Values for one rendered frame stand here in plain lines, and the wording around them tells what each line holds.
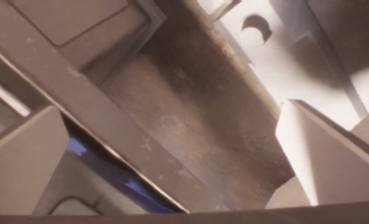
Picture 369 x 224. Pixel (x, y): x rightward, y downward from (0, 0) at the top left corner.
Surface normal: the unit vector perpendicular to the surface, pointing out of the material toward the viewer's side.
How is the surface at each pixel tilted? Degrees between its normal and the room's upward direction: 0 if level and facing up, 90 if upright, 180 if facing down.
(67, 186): 90
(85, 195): 90
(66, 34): 90
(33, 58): 90
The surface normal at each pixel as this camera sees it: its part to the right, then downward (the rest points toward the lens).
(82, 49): 0.61, -0.27
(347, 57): -0.43, 0.68
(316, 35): 0.12, 0.29
